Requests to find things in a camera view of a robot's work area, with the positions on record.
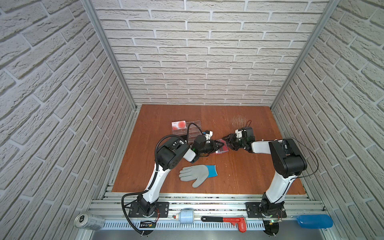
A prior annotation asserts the black round foot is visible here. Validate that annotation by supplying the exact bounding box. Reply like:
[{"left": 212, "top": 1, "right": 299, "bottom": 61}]
[{"left": 264, "top": 221, "right": 280, "bottom": 237}]

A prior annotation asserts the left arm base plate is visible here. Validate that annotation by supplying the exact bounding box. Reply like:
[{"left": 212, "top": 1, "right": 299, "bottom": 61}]
[{"left": 128, "top": 201, "right": 170, "bottom": 218}]

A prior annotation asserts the red black pipe wrench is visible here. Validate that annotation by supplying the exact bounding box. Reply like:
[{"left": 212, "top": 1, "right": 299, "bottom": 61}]
[{"left": 201, "top": 216, "right": 247, "bottom": 233}]

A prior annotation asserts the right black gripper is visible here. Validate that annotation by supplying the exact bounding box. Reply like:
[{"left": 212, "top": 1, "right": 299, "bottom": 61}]
[{"left": 221, "top": 133, "right": 246, "bottom": 151}]

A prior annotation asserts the silver drink can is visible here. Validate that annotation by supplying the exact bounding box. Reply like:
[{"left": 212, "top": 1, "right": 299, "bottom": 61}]
[{"left": 74, "top": 213, "right": 105, "bottom": 231}]

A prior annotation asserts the aluminium rail frame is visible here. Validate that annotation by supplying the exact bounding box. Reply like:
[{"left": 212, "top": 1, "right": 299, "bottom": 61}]
[{"left": 74, "top": 192, "right": 341, "bottom": 240}]

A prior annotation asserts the red leather card holder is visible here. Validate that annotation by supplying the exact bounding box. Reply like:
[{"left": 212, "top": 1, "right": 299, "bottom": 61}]
[{"left": 215, "top": 139, "right": 229, "bottom": 155}]

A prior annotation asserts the grey blue work glove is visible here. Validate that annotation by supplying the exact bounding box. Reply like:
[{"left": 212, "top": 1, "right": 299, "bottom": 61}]
[{"left": 179, "top": 165, "right": 218, "bottom": 188}]

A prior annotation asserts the red white card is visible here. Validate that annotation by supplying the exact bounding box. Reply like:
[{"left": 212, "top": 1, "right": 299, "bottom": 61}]
[{"left": 172, "top": 121, "right": 187, "bottom": 131}]

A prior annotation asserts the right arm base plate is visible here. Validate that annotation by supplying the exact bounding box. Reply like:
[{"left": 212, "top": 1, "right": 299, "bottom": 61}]
[{"left": 245, "top": 202, "right": 287, "bottom": 219}]

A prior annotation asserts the clear acrylic card organizer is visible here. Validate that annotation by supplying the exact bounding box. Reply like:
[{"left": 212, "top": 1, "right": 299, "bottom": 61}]
[{"left": 171, "top": 119, "right": 202, "bottom": 142}]

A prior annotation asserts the blue plastic bottle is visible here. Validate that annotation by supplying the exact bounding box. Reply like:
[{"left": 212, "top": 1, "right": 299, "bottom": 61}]
[{"left": 297, "top": 215, "right": 334, "bottom": 229}]

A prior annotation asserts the white plastic bottle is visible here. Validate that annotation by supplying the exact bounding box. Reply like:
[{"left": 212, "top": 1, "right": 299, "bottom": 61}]
[{"left": 174, "top": 209, "right": 195, "bottom": 225}]

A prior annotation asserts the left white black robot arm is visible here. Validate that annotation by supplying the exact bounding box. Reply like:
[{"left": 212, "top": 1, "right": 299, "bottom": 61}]
[{"left": 121, "top": 122, "right": 225, "bottom": 216}]

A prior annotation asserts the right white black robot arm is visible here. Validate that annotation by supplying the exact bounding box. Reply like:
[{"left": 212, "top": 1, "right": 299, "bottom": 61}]
[{"left": 223, "top": 126, "right": 308, "bottom": 218}]

